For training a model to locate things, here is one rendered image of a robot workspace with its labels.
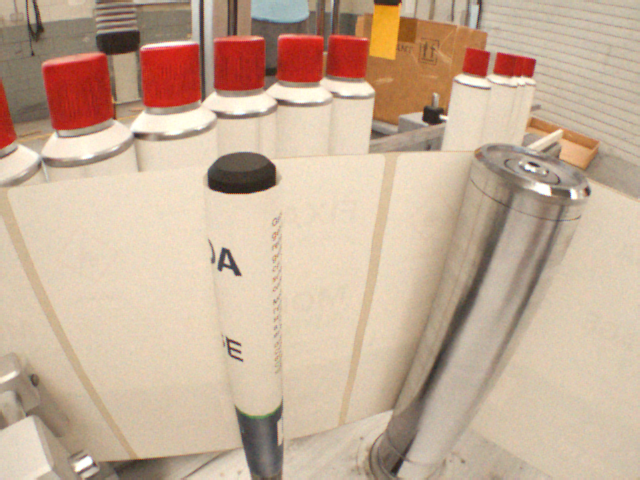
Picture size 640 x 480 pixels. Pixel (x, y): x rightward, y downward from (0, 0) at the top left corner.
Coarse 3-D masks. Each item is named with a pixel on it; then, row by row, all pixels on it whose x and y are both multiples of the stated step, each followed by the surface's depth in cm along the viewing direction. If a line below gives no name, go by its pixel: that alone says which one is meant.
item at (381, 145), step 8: (536, 104) 86; (424, 128) 50; (432, 128) 51; (440, 128) 52; (392, 136) 45; (400, 136) 46; (408, 136) 47; (416, 136) 48; (424, 136) 49; (432, 136) 51; (376, 144) 43; (384, 144) 44; (392, 144) 45; (400, 144) 46; (408, 144) 47; (368, 152) 42; (376, 152) 43
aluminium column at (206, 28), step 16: (192, 0) 32; (208, 0) 30; (224, 0) 31; (240, 0) 32; (192, 16) 33; (208, 16) 31; (224, 16) 32; (240, 16) 33; (192, 32) 34; (208, 32) 32; (224, 32) 32; (240, 32) 34; (208, 48) 33; (208, 64) 34; (208, 80) 35; (208, 96) 36
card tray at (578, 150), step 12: (528, 120) 115; (540, 120) 115; (540, 132) 113; (552, 132) 113; (564, 132) 110; (576, 132) 107; (564, 144) 105; (576, 144) 107; (588, 144) 106; (564, 156) 93; (576, 156) 95; (588, 156) 84
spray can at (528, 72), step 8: (528, 64) 56; (528, 72) 57; (528, 80) 57; (528, 88) 57; (528, 96) 58; (528, 104) 59; (520, 112) 60; (528, 112) 60; (520, 120) 61; (520, 128) 62; (520, 136) 63; (520, 144) 64
